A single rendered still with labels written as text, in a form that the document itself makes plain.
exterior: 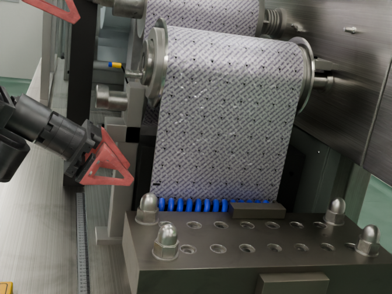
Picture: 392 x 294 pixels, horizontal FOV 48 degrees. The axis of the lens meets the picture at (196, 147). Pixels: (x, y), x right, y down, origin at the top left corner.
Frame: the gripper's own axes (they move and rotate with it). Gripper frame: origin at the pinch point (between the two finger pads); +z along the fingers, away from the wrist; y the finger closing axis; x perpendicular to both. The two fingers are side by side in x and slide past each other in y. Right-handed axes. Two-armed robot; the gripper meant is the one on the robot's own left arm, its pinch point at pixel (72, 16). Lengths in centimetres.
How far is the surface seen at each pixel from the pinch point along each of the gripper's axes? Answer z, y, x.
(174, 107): 19.7, 5.9, 1.4
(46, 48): 5, -97, -18
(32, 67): 33, -552, -104
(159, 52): 12.2, 4.9, 5.6
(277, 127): 35.3, 6.0, 11.7
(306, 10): 31.3, -13.6, 34.6
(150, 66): 13.0, 3.4, 3.2
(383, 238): 249, -153, 40
